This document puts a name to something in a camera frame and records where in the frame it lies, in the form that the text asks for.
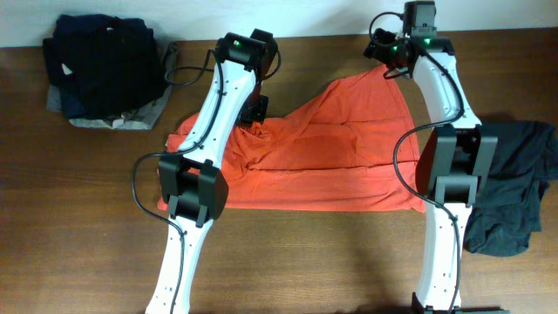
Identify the red printed t-shirt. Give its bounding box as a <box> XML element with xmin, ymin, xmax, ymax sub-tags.
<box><xmin>156</xmin><ymin>64</ymin><xmax>426</xmax><ymax>215</ymax></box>

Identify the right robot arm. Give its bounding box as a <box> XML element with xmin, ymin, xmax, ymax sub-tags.
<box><xmin>364</xmin><ymin>1</ymin><xmax>498</xmax><ymax>313</ymax></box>

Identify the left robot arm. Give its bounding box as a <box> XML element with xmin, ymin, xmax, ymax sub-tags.
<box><xmin>146</xmin><ymin>29</ymin><xmax>281</xmax><ymax>314</ymax></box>

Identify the grey folded garment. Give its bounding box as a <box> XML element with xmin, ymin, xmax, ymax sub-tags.
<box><xmin>46</xmin><ymin>42</ymin><xmax>179</xmax><ymax>131</ymax></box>

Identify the black folded garment on pile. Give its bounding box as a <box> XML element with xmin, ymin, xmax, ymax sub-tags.
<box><xmin>43</xmin><ymin>14</ymin><xmax>167</xmax><ymax>119</ymax></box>

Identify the navy folded garment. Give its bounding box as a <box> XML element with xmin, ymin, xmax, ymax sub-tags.
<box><xmin>59</xmin><ymin>89</ymin><xmax>96</xmax><ymax>119</ymax></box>

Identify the dark grey t-shirt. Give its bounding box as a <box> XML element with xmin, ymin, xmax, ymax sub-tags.
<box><xmin>464</xmin><ymin>121</ymin><xmax>557</xmax><ymax>257</ymax></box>

